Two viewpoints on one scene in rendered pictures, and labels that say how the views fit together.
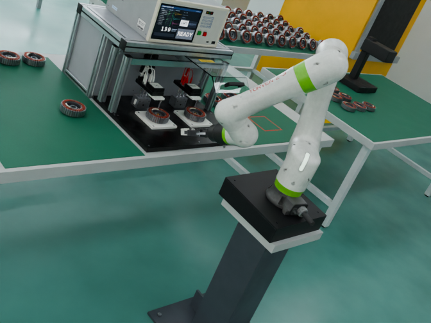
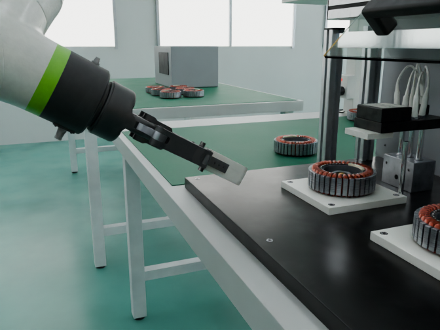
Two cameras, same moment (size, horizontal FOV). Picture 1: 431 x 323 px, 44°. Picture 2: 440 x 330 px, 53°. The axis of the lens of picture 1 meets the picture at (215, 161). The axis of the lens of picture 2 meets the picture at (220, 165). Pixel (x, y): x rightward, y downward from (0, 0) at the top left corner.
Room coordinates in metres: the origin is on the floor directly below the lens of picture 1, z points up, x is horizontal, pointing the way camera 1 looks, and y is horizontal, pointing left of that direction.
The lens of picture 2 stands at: (2.53, -0.39, 1.02)
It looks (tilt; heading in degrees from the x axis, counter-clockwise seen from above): 15 degrees down; 120
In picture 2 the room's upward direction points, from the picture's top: straight up
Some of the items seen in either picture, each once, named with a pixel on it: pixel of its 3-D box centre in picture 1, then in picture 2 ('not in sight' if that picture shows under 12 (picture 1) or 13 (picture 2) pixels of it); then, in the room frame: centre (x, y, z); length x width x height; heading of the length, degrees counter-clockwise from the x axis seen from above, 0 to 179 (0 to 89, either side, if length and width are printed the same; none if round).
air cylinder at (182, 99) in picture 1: (178, 100); not in sight; (2.62, 0.30, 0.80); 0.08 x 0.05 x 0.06; 141
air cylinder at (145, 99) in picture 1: (140, 100); (407, 171); (2.43, 0.45, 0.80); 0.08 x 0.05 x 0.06; 141
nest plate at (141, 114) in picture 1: (156, 119); (340, 191); (2.34, 0.34, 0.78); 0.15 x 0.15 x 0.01; 51
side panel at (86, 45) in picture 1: (84, 54); not in sight; (2.43, 0.78, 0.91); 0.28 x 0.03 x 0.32; 51
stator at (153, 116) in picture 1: (157, 115); (341, 177); (2.34, 0.34, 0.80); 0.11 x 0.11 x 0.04
